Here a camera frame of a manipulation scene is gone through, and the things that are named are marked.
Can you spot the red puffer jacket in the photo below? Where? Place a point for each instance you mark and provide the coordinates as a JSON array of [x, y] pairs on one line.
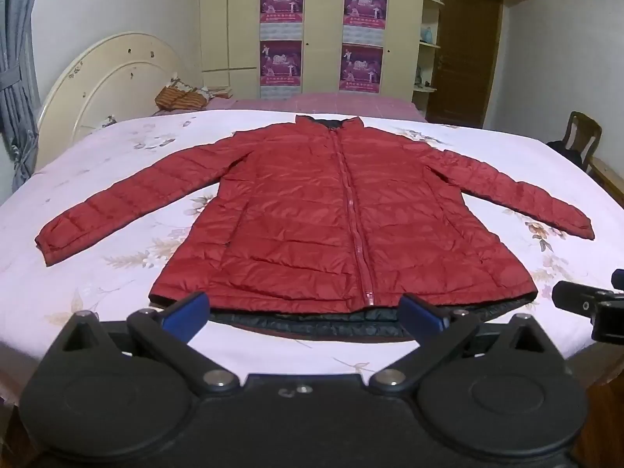
[[312, 214]]

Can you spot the cream wardrobe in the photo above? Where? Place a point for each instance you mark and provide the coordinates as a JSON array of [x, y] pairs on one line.
[[321, 34]]

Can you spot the brown striped pillow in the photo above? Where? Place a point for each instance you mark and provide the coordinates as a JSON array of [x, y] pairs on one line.
[[180, 97]]

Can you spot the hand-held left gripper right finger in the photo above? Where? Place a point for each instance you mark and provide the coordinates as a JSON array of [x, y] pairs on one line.
[[420, 316]]

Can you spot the black cloth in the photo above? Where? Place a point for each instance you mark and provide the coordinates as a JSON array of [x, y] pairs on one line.
[[565, 153]]

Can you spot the cream corner shelf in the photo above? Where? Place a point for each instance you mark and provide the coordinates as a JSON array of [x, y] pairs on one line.
[[429, 48]]

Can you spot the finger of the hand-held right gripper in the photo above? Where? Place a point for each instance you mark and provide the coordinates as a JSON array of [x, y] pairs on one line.
[[573, 297]]

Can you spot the wooden chair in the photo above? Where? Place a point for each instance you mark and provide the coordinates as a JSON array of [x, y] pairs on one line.
[[582, 129]]

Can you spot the floral white bed sheet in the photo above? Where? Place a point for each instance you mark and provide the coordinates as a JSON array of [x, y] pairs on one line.
[[122, 165]]

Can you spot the brown wooden door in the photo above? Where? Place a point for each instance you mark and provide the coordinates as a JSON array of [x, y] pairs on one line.
[[463, 53]]

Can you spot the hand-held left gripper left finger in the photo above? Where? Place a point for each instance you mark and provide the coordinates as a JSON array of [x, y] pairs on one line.
[[184, 313]]

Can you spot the purple wall poster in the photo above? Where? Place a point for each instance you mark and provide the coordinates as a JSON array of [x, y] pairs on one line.
[[360, 68], [365, 2], [282, 2], [280, 66]]

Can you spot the cream bed headboard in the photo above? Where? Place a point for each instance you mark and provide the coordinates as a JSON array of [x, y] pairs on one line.
[[107, 83]]

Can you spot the grey curtain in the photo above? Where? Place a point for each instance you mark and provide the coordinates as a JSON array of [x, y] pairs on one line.
[[14, 83]]

